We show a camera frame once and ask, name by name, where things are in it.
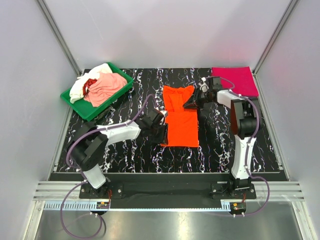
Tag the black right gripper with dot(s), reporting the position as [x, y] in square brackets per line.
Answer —
[189, 103]

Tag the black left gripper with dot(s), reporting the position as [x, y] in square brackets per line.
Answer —
[163, 135]

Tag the orange t-shirt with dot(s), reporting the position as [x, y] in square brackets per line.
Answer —
[182, 123]

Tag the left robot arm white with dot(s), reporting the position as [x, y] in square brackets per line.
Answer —
[88, 147]

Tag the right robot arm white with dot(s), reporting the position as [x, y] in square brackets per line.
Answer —
[245, 116]

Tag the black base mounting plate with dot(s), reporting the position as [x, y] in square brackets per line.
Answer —
[145, 190]

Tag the folded magenta t-shirt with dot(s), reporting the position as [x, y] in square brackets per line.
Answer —
[241, 77]

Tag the pink t-shirt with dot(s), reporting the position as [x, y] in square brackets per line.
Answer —
[106, 86]

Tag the green plastic tray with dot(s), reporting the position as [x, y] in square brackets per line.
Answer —
[85, 109]

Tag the red black patterned t-shirt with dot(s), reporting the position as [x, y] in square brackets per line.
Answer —
[87, 85]

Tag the white t-shirt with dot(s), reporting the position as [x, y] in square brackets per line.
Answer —
[78, 90]

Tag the aluminium front rail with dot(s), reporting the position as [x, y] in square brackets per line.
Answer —
[276, 191]

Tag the aluminium corner post left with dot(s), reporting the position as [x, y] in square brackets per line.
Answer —
[58, 35]

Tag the aluminium corner post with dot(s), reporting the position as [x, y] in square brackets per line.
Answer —
[58, 35]
[275, 35]

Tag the aluminium corner post right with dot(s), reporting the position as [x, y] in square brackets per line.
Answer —
[275, 35]

